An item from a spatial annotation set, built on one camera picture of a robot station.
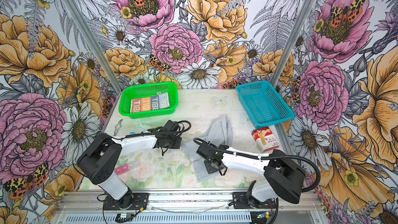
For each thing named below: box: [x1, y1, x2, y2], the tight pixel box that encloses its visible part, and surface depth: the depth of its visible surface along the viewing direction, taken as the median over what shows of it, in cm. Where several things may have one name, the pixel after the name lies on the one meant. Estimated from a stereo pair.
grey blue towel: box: [130, 92, 170, 114], surface depth 111 cm
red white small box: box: [251, 126, 280, 153], surface depth 93 cm
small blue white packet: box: [135, 122, 148, 133], surface depth 102 cm
